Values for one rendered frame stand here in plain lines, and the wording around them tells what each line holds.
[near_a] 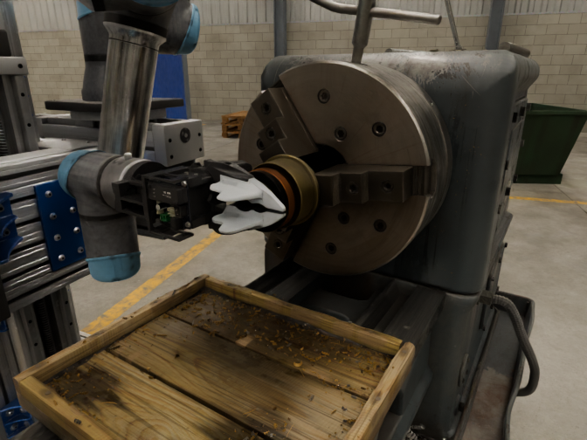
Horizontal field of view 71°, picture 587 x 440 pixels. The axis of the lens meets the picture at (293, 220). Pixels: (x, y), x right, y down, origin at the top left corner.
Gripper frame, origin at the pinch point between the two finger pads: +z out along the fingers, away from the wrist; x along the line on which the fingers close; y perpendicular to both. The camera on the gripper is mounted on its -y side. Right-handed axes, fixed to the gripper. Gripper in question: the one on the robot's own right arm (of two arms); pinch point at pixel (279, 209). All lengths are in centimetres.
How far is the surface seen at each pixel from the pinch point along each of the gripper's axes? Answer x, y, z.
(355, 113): 9.4, -15.5, 1.8
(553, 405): -108, -126, 42
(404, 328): -21.5, -17.0, 10.8
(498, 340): -54, -73, 21
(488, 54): 17.0, -34.4, 14.0
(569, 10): 138, -1068, -6
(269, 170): 3.7, -1.7, -2.4
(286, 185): 2.3, -1.8, -0.2
